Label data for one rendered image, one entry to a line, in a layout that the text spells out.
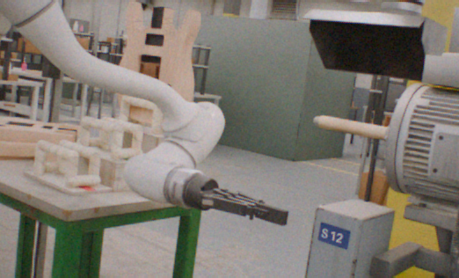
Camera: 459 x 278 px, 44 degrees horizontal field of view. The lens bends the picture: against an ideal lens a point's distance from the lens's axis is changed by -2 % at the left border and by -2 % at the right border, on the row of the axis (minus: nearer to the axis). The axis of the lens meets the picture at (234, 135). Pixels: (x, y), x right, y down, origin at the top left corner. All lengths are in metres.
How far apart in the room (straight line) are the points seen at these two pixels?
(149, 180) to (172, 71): 0.67
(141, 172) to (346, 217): 0.51
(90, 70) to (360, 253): 0.65
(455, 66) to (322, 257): 0.49
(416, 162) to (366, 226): 0.25
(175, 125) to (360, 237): 0.54
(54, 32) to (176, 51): 0.79
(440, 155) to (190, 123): 0.57
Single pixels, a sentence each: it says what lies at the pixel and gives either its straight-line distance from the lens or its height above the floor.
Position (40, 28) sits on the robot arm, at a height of 1.38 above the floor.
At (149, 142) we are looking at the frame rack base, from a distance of 1.91.
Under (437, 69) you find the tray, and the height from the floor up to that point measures 1.41.
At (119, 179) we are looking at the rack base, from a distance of 1.81.
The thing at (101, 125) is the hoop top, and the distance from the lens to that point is 1.88.
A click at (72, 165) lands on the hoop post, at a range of 1.74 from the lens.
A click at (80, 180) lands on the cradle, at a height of 0.97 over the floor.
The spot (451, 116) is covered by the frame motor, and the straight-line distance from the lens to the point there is 1.25.
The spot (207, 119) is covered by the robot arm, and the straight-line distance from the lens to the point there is 1.40.
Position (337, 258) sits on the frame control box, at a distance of 1.09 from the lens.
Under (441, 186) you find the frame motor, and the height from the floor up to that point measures 1.17.
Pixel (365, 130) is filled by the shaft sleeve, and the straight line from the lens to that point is 1.41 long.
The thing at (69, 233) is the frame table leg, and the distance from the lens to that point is 1.60.
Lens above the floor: 1.34
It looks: 6 degrees down
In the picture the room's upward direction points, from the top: 8 degrees clockwise
